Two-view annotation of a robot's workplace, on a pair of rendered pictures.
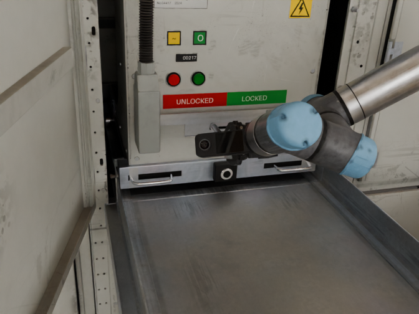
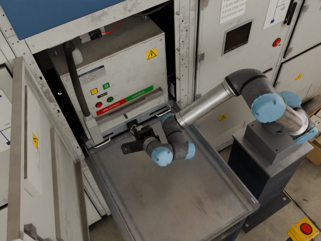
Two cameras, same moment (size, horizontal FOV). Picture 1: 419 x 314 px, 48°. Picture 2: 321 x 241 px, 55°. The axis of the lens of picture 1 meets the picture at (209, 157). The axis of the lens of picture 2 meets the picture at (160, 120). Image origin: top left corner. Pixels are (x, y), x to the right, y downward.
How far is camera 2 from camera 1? 0.83 m
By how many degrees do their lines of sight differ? 29
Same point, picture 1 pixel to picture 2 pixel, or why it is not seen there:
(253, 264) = (155, 177)
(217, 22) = (112, 77)
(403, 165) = not seen: hidden behind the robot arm
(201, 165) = (121, 126)
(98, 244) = (85, 170)
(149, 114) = (95, 132)
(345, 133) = (182, 149)
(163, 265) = (121, 189)
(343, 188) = not seen: hidden behind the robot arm
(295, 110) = (161, 155)
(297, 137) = (164, 164)
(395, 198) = not seen: hidden behind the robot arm
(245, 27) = (126, 72)
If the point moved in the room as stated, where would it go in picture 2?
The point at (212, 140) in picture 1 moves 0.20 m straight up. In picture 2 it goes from (128, 147) to (121, 121)
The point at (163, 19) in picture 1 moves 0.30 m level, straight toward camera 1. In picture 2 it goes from (87, 87) to (102, 141)
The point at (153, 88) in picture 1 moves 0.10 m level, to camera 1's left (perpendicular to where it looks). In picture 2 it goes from (94, 124) to (71, 129)
